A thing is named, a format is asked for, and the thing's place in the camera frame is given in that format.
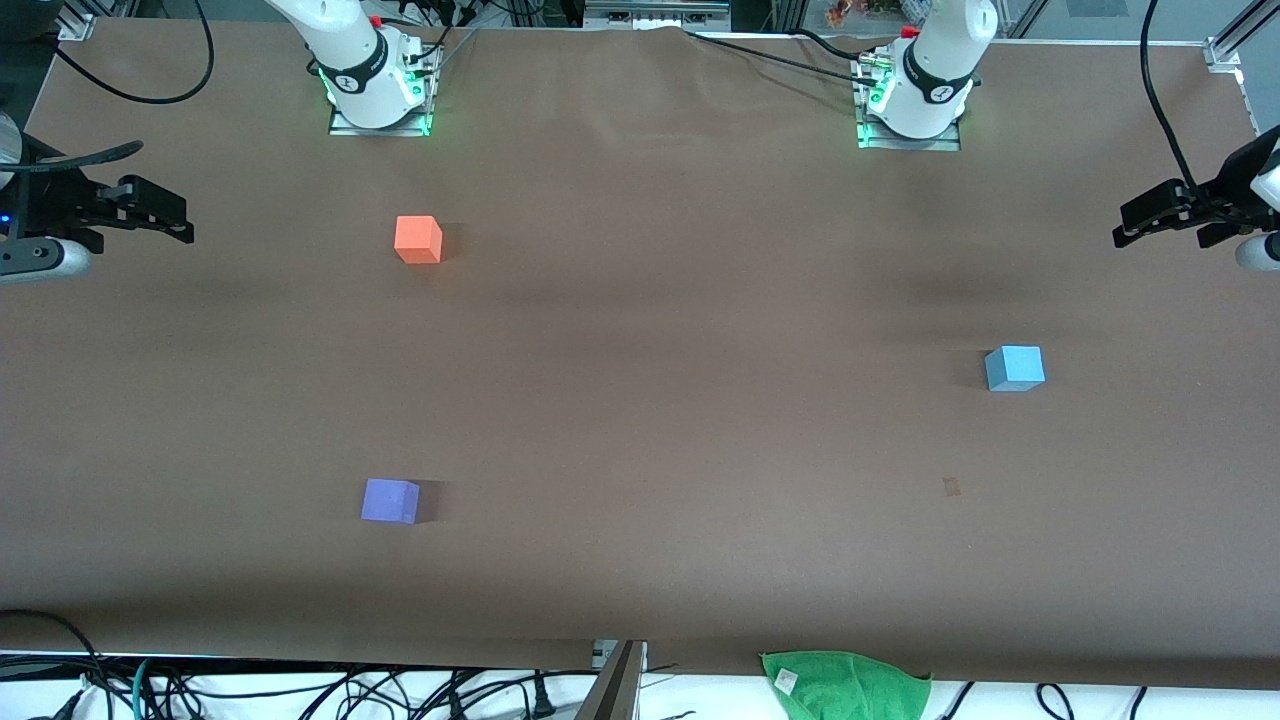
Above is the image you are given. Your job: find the aluminium frame corner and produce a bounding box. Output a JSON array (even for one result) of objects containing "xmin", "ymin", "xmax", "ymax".
[
  {"xmin": 1205, "ymin": 0, "xmax": 1280, "ymax": 73},
  {"xmin": 55, "ymin": 0, "xmax": 101, "ymax": 41}
]

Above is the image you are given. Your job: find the brown table cover sheet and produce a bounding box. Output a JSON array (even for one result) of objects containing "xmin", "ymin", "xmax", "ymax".
[{"xmin": 0, "ymin": 18, "xmax": 1280, "ymax": 691}]

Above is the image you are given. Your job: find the black base cable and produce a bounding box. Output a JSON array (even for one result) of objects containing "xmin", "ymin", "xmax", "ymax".
[{"xmin": 685, "ymin": 28, "xmax": 883, "ymax": 87}]

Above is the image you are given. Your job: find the small orange toy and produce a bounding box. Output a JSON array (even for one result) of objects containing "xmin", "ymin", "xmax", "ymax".
[{"xmin": 825, "ymin": 0, "xmax": 921, "ymax": 29}]

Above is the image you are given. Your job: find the black looped cable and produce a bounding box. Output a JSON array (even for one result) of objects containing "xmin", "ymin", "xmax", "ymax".
[{"xmin": 0, "ymin": 610, "xmax": 113, "ymax": 720}]

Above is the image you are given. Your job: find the purple foam block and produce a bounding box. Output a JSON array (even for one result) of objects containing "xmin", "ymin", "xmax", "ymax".
[{"xmin": 360, "ymin": 478, "xmax": 422, "ymax": 525}]

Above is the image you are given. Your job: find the grey metal post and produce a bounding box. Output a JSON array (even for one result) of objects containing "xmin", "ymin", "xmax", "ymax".
[{"xmin": 575, "ymin": 640, "xmax": 646, "ymax": 720}]

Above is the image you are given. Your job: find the grey electronics box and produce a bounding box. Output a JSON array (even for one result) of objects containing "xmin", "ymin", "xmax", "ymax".
[{"xmin": 585, "ymin": 0, "xmax": 731, "ymax": 31}]

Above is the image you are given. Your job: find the green cloth with white label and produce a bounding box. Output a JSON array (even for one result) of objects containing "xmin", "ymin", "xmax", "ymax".
[{"xmin": 760, "ymin": 650, "xmax": 933, "ymax": 720}]

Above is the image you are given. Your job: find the light blue foam block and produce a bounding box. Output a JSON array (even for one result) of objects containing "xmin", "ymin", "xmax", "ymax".
[{"xmin": 984, "ymin": 345, "xmax": 1047, "ymax": 393}]

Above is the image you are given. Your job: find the orange foam block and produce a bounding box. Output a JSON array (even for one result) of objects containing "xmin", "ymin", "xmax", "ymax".
[{"xmin": 394, "ymin": 215, "xmax": 444, "ymax": 265}]

